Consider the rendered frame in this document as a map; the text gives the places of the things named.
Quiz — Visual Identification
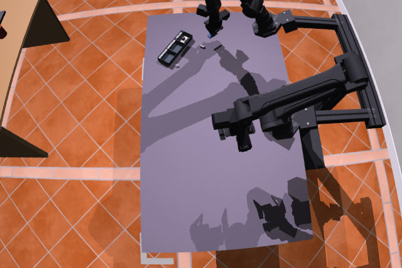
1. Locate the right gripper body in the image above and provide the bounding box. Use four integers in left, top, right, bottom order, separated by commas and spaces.
204, 20, 223, 33

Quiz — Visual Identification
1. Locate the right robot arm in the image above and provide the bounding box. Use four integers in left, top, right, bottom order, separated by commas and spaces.
197, 0, 276, 34

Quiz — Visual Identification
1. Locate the dark grey three-compartment bin rack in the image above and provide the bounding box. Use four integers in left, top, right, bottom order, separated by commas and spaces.
158, 30, 193, 66

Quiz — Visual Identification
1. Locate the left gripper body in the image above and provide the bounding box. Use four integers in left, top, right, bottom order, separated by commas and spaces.
218, 122, 256, 137

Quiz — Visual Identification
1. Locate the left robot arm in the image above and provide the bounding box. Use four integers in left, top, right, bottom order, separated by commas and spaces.
212, 51, 369, 152

